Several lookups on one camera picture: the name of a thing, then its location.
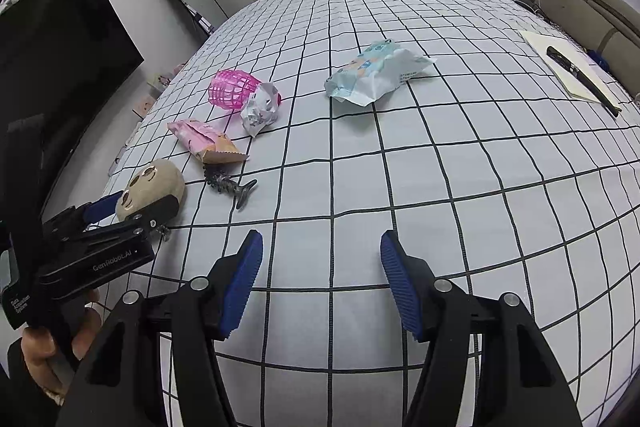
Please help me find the grey fishbone toy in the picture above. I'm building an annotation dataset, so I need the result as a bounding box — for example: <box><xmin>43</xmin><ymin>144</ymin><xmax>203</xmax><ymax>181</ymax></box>
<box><xmin>203</xmin><ymin>164</ymin><xmax>258</xmax><ymax>210</ymax></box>

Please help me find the beige sloth plush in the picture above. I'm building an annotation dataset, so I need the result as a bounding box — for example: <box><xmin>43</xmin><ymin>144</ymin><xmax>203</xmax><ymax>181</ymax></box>
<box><xmin>115</xmin><ymin>159</ymin><xmax>186</xmax><ymax>221</ymax></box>

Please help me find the pink snack wrapper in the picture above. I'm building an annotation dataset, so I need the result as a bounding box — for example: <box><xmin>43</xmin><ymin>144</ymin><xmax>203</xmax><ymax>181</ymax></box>
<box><xmin>167</xmin><ymin>119</ymin><xmax>247</xmax><ymax>165</ymax></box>

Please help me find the white paper ball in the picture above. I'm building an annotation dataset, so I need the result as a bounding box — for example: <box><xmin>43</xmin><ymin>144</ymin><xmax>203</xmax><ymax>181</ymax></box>
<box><xmin>241</xmin><ymin>82</ymin><xmax>281</xmax><ymax>138</ymax></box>

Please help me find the pink plastic shuttlecock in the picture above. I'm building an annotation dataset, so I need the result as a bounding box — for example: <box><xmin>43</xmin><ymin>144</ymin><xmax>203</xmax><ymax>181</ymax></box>
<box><xmin>208</xmin><ymin>69</ymin><xmax>262</xmax><ymax>110</ymax></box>

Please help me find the light blue wipes packet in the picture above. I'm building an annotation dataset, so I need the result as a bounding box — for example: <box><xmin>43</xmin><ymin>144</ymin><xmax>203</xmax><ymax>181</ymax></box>
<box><xmin>324</xmin><ymin>39</ymin><xmax>436</xmax><ymax>107</ymax></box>

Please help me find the person left hand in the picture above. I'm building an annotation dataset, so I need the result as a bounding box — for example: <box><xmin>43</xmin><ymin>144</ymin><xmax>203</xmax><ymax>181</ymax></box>
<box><xmin>21</xmin><ymin>289</ymin><xmax>102</xmax><ymax>405</ymax></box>

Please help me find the black white grid bedsheet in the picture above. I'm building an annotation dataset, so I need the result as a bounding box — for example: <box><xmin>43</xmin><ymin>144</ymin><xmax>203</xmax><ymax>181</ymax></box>
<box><xmin>102</xmin><ymin>0</ymin><xmax>639</xmax><ymax>426</ymax></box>

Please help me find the black pen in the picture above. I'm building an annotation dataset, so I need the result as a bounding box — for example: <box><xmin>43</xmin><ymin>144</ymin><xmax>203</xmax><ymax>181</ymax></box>
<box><xmin>547</xmin><ymin>46</ymin><xmax>620</xmax><ymax>118</ymax></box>

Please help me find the cream paper notebook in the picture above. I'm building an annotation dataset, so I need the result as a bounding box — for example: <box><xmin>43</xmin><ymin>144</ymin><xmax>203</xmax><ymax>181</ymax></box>
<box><xmin>520</xmin><ymin>30</ymin><xmax>620</xmax><ymax>113</ymax></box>

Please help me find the olive green sofa headboard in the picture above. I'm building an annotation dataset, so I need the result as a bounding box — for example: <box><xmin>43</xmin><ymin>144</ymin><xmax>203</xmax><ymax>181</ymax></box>
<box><xmin>520</xmin><ymin>0</ymin><xmax>639</xmax><ymax>96</ymax></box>

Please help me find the black wall television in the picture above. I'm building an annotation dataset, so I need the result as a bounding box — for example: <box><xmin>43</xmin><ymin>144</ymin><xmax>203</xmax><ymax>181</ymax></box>
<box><xmin>1</xmin><ymin>0</ymin><xmax>143</xmax><ymax>209</ymax></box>

